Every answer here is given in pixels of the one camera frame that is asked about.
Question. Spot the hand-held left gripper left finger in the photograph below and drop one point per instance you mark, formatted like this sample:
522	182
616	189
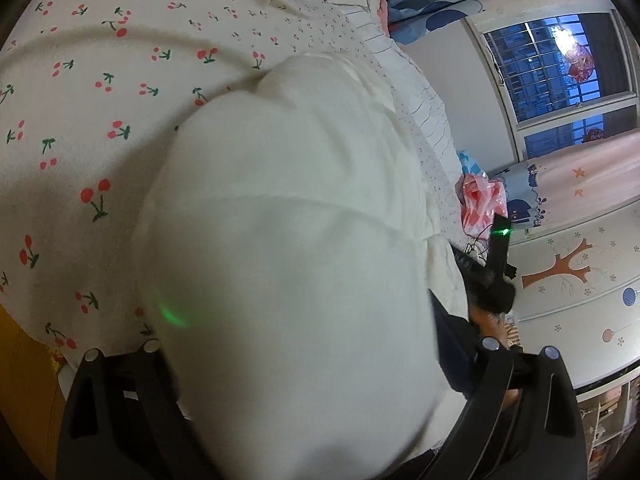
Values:
150	385

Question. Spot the white wardrobe with tree print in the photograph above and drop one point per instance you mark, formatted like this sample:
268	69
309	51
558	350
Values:
575	285

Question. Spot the white padded coat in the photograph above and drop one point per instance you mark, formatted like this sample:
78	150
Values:
300	285

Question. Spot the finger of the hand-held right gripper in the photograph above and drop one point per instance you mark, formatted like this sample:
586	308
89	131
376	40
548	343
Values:
462	260

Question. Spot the small floral print quilt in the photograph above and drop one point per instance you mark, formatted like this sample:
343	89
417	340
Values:
442	185

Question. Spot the pink cloth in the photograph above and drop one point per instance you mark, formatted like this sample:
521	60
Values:
383	15

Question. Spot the cherry print bed sheet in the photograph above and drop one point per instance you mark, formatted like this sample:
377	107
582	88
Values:
75	110

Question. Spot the red and white plastic bag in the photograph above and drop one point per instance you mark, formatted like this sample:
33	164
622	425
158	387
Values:
480	205

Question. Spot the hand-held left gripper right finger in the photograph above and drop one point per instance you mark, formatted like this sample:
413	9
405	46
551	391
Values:
455	355

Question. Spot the pink foil balloon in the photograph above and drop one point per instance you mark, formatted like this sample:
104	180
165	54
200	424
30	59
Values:
577	57

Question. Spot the white pillow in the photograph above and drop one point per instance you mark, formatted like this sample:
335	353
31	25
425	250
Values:
430	105

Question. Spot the barred window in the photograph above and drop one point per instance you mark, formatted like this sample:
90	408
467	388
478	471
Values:
550	85

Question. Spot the open storage shelf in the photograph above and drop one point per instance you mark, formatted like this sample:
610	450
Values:
612	425

